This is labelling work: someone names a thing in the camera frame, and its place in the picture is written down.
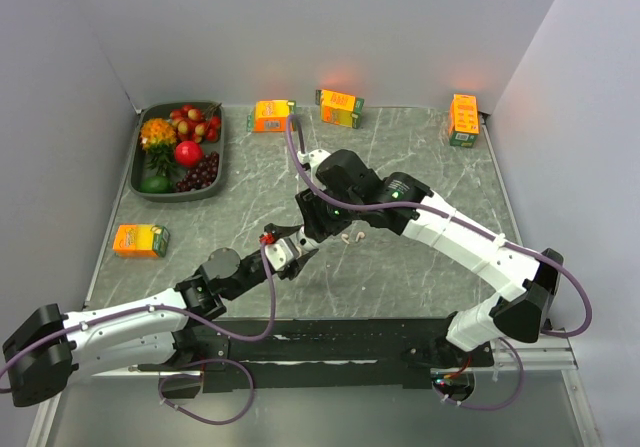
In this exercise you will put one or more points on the orange juice box back middle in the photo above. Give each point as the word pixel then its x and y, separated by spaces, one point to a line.
pixel 339 108

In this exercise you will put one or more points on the orange juice box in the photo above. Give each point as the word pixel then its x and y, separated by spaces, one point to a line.
pixel 464 124
pixel 270 115
pixel 339 108
pixel 141 241

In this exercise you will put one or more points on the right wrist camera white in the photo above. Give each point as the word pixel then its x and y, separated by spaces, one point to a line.
pixel 311 161

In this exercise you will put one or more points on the dark purple grape bunch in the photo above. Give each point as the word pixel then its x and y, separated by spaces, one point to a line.
pixel 202 175

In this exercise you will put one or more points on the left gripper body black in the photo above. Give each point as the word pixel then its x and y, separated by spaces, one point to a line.
pixel 254 271

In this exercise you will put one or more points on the orange toy pineapple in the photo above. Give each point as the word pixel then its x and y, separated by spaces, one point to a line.
pixel 158 140

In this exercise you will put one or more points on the orange juice box back left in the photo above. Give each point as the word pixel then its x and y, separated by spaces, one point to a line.
pixel 270 115

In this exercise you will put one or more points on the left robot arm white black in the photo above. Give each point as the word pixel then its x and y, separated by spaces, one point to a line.
pixel 52 347

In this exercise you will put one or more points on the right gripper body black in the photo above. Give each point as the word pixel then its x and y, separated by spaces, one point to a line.
pixel 342 214

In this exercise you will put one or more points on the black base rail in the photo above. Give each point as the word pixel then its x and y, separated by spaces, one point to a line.
pixel 305 353

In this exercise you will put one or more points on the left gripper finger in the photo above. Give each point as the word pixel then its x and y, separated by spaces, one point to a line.
pixel 295 267
pixel 276 232

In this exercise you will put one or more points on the white earbud charging case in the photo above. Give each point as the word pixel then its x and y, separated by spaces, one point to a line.
pixel 305 243

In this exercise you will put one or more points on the orange juice box front left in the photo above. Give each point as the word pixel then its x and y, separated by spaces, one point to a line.
pixel 141 241

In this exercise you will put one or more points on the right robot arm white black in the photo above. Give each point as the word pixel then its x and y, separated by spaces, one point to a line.
pixel 342 189

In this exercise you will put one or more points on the orange juice box back right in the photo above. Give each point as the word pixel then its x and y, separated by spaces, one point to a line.
pixel 464 124

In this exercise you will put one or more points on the green toy avocado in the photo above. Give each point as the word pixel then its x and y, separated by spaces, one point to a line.
pixel 156 185

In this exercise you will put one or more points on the red toy apple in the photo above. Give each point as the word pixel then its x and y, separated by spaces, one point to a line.
pixel 188 154

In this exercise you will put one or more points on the dark grey fruit tray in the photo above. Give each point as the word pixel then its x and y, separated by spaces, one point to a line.
pixel 138 169

